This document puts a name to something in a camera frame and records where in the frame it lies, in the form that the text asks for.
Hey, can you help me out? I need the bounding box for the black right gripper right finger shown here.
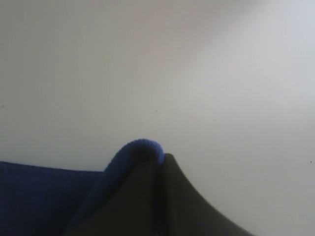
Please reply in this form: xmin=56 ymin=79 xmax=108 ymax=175
xmin=157 ymin=153 xmax=250 ymax=236

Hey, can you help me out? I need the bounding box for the blue towel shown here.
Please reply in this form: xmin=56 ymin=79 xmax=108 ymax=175
xmin=0 ymin=139 xmax=164 ymax=236

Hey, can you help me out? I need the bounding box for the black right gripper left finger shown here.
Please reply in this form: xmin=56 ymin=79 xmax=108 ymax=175
xmin=65 ymin=159 xmax=156 ymax=236

